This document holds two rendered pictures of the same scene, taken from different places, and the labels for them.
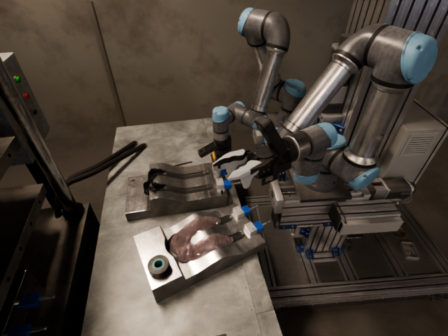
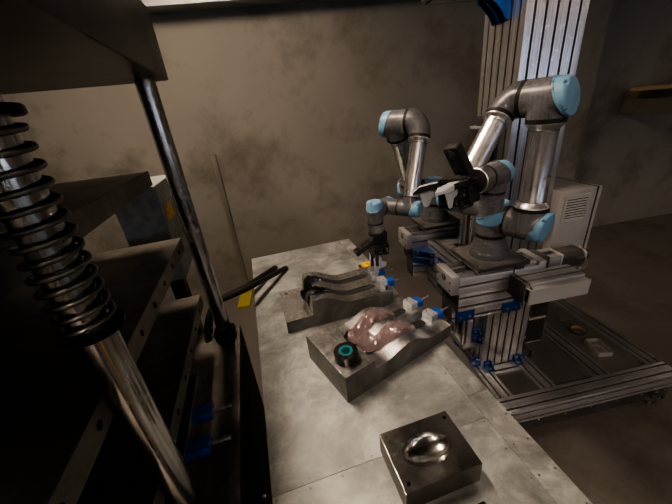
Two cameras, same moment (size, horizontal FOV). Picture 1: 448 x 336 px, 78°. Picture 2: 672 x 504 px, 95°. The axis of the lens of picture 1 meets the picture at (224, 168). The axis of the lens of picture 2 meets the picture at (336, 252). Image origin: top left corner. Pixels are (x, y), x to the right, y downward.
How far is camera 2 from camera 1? 0.43 m
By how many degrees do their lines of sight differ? 16
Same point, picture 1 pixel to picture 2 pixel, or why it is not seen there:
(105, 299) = (286, 407)
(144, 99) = (265, 243)
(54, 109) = not seen: hidden behind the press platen
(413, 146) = (571, 209)
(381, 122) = (546, 161)
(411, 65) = (563, 96)
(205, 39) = (324, 177)
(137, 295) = (322, 399)
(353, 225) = (540, 290)
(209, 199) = (374, 296)
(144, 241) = (319, 337)
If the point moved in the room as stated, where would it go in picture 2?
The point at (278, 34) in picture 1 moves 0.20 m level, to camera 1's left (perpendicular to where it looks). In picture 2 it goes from (420, 123) to (375, 128)
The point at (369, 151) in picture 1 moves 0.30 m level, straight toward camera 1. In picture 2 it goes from (540, 194) to (545, 225)
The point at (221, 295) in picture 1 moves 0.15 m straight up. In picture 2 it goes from (419, 384) to (420, 349)
